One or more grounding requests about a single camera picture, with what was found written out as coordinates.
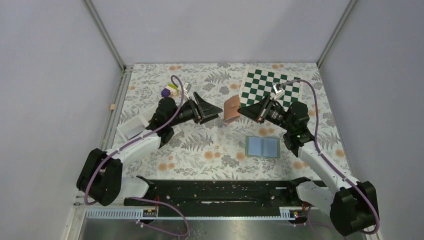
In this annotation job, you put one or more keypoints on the purple toy block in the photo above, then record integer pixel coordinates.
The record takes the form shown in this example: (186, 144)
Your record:
(165, 93)

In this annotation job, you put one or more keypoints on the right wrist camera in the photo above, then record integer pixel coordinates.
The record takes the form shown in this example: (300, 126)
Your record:
(279, 91)

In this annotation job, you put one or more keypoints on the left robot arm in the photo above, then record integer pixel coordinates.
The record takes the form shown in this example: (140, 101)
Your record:
(101, 177)

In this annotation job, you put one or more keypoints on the left aluminium frame post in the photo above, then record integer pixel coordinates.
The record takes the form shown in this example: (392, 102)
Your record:
(97, 20)

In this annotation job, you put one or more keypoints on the brown leather wallet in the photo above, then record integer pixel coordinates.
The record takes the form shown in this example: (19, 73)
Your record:
(231, 106)

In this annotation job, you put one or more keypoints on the left controller board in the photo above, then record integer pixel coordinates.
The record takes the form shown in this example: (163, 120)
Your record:
(149, 213)

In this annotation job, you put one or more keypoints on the right aluminium frame post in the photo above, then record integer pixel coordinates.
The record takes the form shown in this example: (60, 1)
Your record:
(335, 33)

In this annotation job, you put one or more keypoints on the clear plastic divided tray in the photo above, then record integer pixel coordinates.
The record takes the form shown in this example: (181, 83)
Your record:
(131, 128)

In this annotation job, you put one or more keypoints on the perforated metal strip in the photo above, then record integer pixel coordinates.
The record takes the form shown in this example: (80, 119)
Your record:
(279, 213)

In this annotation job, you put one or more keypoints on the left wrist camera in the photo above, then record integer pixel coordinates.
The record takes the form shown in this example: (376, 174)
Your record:
(186, 88)

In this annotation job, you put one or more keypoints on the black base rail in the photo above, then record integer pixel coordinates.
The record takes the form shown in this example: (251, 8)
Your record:
(222, 195)

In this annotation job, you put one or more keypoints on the cream toy block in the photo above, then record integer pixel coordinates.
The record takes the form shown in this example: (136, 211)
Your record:
(174, 93)

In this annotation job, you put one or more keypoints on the green card holder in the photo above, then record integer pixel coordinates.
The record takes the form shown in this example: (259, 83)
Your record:
(261, 147)

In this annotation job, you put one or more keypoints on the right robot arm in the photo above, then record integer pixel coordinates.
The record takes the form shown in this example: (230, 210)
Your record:
(351, 204)

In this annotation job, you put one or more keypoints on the aluminium frame post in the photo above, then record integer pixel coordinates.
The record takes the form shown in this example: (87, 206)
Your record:
(335, 33)
(97, 20)

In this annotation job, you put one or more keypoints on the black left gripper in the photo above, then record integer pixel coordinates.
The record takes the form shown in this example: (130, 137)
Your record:
(199, 108)

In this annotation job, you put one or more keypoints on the floral table cloth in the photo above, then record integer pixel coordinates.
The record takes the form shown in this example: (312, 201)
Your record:
(211, 151)

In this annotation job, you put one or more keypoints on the controller board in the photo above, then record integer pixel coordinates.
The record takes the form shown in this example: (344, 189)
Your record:
(149, 213)
(296, 213)

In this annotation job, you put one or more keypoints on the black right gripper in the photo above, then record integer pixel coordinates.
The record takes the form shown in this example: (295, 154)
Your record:
(262, 110)

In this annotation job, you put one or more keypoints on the green white chess mat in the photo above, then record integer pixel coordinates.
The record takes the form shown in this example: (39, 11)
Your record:
(258, 83)

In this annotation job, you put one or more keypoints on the lime green toy block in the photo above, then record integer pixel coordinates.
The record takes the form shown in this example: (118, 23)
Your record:
(173, 86)

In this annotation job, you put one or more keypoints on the right controller board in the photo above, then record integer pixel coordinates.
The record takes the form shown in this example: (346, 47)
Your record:
(296, 213)

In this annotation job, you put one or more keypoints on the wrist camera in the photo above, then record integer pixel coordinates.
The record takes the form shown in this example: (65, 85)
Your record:
(186, 88)
(279, 91)

